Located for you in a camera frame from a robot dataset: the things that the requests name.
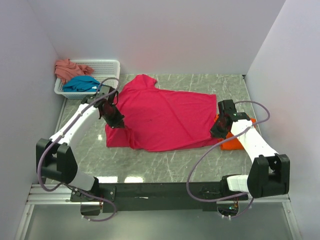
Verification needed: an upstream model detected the magenta t-shirt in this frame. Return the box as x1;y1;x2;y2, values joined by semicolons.
105;74;218;152

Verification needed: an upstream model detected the teal blue t-shirt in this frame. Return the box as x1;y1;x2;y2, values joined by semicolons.
62;75;100;93

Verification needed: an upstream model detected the folded orange t-shirt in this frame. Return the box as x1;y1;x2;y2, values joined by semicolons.
214;114;257;151

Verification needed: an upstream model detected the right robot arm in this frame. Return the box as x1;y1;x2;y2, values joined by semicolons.
210;99;290;200

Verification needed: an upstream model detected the white plastic basket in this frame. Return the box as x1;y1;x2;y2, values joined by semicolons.
54;59;121;100

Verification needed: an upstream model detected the salmon pink t-shirt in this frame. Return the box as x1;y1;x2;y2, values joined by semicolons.
54;58;94;85

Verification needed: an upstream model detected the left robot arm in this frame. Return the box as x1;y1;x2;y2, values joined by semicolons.
36;85;125;201

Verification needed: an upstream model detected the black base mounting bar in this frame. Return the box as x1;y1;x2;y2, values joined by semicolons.
69;181;251;216

